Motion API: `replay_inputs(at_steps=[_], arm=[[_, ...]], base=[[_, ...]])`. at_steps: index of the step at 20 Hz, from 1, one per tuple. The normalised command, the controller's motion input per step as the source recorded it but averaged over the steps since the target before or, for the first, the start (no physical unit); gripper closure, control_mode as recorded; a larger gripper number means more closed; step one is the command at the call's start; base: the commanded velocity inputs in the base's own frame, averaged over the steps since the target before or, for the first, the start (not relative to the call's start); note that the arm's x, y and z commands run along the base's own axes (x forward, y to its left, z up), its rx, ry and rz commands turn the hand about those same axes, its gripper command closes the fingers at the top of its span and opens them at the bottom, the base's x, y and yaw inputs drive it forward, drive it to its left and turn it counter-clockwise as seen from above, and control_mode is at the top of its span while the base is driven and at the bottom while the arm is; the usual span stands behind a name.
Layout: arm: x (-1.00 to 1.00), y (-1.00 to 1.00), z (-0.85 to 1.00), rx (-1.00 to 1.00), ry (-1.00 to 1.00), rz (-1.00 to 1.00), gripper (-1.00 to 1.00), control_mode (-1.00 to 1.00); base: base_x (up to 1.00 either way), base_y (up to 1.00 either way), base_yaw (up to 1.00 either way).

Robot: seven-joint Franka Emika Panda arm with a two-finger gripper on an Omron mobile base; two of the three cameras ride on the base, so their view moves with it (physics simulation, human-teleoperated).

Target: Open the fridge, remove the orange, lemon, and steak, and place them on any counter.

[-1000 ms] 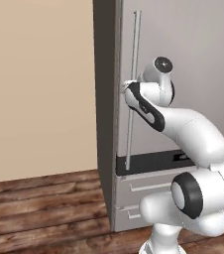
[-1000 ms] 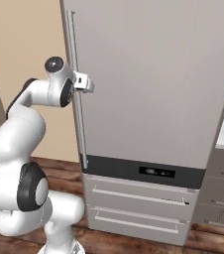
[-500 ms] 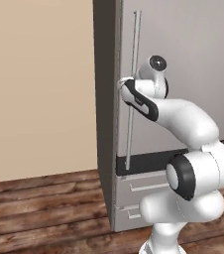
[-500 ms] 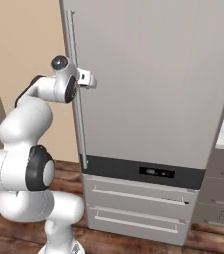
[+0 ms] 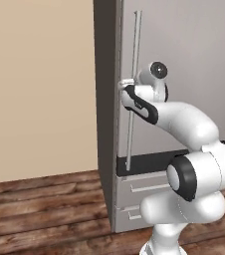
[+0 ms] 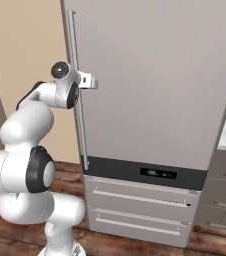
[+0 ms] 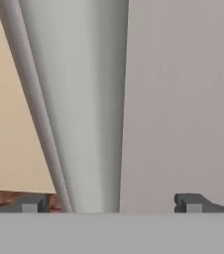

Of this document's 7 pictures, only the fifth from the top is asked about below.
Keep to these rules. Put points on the grey fridge door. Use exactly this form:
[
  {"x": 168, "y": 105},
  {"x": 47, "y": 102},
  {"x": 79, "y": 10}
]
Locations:
[{"x": 190, "y": 50}]

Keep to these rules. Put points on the small grey freezer drawer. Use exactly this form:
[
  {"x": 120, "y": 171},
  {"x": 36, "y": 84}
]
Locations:
[{"x": 124, "y": 220}]

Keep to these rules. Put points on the grey fridge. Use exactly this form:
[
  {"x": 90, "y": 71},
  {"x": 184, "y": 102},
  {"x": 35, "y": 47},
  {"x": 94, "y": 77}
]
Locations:
[{"x": 105, "y": 99}]

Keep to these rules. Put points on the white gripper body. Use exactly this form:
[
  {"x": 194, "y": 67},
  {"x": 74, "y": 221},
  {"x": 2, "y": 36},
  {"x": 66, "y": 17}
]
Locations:
[{"x": 126, "y": 82}]

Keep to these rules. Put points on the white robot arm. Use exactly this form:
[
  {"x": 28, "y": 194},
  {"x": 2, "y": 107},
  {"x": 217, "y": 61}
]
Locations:
[{"x": 197, "y": 132}]

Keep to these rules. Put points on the large grey freezer drawer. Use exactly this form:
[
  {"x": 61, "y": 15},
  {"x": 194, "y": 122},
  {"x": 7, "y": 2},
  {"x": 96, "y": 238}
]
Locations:
[{"x": 141, "y": 196}]

